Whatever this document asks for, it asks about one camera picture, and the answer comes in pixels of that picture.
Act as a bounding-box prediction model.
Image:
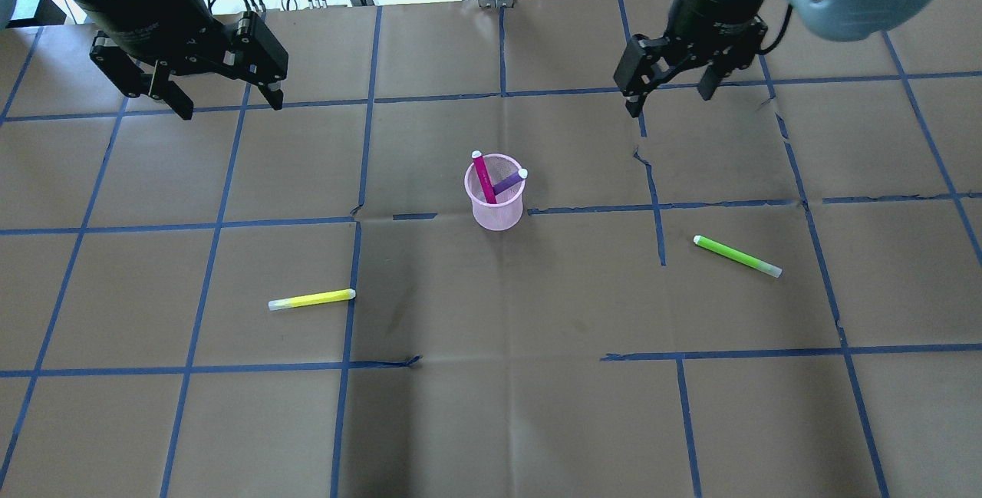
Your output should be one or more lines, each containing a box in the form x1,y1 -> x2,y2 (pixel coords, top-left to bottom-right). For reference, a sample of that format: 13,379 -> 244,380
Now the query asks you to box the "green marker pen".
692,235 -> 783,279

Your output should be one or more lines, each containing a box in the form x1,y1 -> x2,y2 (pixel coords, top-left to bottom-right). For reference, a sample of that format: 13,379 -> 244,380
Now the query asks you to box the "purple marker pen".
493,168 -> 529,196

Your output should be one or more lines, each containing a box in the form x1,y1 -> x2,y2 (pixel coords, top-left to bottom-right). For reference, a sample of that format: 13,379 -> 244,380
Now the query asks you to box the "yellow marker pen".
267,288 -> 357,312

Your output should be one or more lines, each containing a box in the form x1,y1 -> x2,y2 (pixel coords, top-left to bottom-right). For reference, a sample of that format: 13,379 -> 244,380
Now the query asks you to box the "pink marker pen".
471,150 -> 497,204

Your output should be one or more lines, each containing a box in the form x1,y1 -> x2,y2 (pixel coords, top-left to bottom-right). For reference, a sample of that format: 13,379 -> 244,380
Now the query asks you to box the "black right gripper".
614,0 -> 768,118

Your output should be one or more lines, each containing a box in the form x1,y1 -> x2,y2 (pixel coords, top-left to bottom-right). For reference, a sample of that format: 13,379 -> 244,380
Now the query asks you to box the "brown paper table cover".
2,0 -> 980,497

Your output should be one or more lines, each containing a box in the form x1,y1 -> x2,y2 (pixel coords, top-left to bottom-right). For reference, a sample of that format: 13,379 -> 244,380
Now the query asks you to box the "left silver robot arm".
2,0 -> 288,120

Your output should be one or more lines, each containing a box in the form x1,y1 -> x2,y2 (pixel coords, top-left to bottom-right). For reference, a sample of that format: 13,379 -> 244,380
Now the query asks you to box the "pink mesh cup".
463,150 -> 529,231

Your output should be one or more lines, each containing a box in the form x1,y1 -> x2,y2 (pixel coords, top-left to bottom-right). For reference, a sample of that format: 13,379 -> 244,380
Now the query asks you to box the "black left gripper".
74,0 -> 288,121

